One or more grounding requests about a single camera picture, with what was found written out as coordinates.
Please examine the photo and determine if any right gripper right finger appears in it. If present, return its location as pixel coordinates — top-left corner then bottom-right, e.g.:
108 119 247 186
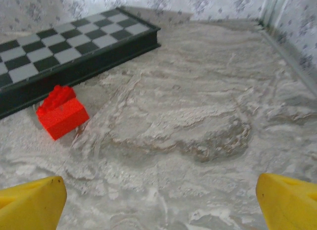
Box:
256 173 317 230

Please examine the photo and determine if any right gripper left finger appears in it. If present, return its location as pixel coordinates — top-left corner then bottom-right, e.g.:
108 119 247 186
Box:
0 175 68 230

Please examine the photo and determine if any smooth red toy block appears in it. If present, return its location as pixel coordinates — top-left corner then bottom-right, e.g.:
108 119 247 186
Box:
36 97 90 141

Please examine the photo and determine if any studded red toy brick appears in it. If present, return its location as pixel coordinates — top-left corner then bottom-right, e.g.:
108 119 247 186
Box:
43 85 77 111

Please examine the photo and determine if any black grey chessboard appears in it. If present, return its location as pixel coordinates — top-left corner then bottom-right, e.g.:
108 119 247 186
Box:
0 6 161 120

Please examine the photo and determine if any aluminium frame side rail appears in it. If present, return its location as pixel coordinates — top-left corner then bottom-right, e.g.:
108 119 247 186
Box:
257 22 317 97

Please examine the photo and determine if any aluminium frame post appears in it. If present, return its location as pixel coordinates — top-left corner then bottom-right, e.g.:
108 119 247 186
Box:
257 0 288 28

